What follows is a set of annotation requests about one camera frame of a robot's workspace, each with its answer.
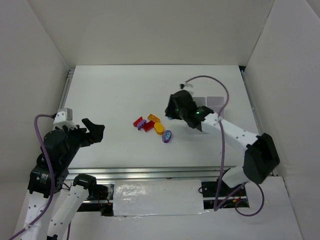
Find white divided container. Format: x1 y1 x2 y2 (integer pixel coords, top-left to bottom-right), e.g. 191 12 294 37
193 96 225 113

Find purple cable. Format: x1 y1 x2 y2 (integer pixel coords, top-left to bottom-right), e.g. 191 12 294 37
186 75 265 216
9 113 71 240

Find aluminium front rail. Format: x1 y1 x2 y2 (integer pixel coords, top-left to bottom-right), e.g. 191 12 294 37
66 166 220 181

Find red rectangular lego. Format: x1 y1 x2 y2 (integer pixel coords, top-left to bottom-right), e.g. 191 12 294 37
142 121 155 132

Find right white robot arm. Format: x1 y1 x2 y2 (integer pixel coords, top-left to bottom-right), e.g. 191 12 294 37
165 90 280 188

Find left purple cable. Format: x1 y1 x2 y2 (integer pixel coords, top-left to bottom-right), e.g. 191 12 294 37
9 113 71 240

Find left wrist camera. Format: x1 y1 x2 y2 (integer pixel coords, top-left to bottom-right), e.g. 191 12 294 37
53 108 77 130

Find red curved lego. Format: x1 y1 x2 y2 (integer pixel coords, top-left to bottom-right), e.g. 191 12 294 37
133 116 143 127

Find purple curved lego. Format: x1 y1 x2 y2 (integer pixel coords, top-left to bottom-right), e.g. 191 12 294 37
136 119 147 130

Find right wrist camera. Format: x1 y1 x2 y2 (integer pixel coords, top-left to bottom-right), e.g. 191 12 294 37
179 81 193 90

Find right aluminium rail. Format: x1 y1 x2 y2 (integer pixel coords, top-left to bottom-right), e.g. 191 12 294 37
239 66 268 135

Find orange flat lego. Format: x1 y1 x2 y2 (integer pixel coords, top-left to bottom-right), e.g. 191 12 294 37
147 114 160 123

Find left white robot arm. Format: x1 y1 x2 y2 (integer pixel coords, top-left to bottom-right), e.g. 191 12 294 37
19 115 105 240

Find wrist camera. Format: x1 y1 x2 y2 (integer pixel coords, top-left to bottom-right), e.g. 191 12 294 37
179 81 193 90
53 108 77 130

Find yellow oval lego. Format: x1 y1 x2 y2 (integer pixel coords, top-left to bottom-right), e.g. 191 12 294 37
154 122 165 135

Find white foil sheet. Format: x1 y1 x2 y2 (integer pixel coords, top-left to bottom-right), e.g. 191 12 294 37
113 179 205 217

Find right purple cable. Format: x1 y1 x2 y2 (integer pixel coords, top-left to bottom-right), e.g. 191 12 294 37
186 75 265 216

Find purple oval flower lego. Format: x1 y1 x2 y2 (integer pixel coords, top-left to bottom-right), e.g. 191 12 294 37
161 130 172 143

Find left aluminium rail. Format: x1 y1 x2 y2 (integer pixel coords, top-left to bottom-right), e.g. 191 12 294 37
59 68 75 109

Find aluminium rail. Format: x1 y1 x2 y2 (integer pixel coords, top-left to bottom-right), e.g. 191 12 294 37
239 66 268 135
59 68 75 109
66 166 220 181

